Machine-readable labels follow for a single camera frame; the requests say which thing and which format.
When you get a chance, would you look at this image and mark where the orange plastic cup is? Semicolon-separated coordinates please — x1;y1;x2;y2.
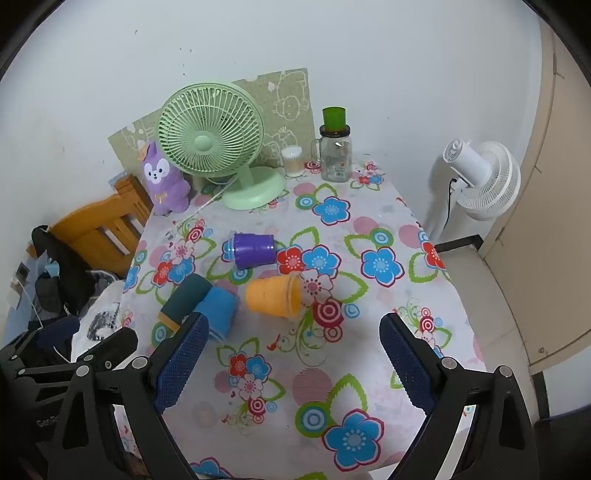
245;271;304;319

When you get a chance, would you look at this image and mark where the blue plastic cup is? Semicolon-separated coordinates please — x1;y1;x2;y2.
191;286;240;341

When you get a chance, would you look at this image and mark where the glass jar with handle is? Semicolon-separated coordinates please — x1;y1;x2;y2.
310;124;354;182

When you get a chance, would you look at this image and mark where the white standing fan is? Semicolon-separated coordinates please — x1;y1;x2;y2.
427;138;522;243

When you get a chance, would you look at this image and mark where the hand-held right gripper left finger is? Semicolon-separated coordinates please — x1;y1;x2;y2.
46;313;211;480

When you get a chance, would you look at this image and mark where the white fan cord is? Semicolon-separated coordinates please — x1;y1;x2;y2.
173;182;232;228

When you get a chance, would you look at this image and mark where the cotton swab container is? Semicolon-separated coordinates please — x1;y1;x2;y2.
281;145;305;178

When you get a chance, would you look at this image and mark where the green cartoon print board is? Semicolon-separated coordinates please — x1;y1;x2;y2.
107;68;311;178

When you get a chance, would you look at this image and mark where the black fan cable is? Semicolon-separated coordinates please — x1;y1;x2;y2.
442;178;459;241

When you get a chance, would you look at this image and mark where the black white patterned cloth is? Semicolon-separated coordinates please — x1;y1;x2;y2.
74;286;134;343

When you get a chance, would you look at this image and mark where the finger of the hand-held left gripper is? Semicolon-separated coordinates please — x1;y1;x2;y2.
76;328;139;370

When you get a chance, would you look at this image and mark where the green desk fan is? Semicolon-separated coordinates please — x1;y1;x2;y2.
157;83;287;210

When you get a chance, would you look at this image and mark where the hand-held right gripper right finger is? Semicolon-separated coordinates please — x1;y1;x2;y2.
379;313;541;480

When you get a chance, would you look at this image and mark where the dark teal cup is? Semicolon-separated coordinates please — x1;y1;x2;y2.
157;273;213;330

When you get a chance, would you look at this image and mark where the floral tablecloth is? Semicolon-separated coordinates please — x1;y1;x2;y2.
113;154;488;480

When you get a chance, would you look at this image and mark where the dark clothes pile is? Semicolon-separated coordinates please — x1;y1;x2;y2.
30;225;100;319

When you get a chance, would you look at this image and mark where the dark blue cloth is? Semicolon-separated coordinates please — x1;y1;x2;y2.
25;316;81;366

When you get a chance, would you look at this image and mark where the wooden chair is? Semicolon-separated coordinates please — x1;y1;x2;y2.
26;174;154;278

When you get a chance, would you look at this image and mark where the beige door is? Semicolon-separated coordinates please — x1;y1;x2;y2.
478;18;591;370

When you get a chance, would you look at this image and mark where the purple plush toy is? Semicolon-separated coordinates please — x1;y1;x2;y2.
140;141;191;216

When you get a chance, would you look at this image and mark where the green plastic cup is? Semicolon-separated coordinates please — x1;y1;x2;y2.
322;106;348;130

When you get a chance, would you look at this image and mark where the purple plastic cup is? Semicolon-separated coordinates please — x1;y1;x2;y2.
222;232;278;270

